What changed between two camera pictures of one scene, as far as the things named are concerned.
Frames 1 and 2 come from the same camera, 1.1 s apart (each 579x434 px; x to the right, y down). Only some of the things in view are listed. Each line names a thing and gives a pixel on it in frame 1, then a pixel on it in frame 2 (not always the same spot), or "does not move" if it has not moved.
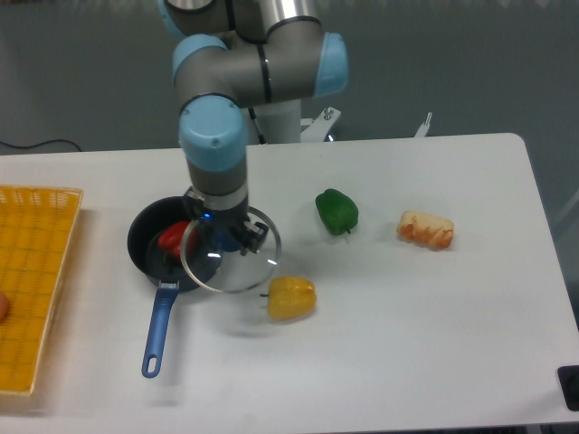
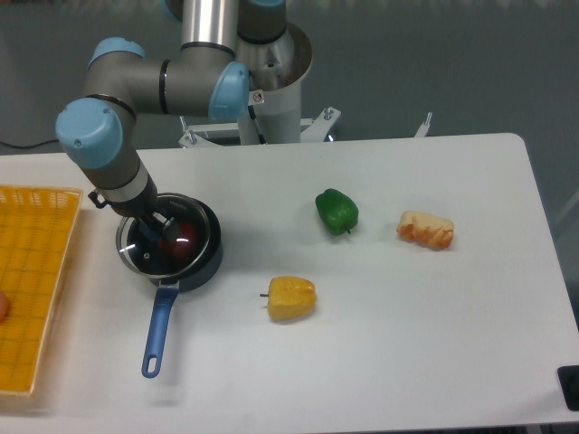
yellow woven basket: (36, 226) does not move
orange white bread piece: (429, 231) does not move
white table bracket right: (422, 130) does not move
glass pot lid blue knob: (230, 271) -> (144, 251)
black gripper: (252, 234) -> (145, 208)
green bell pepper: (337, 212) does not move
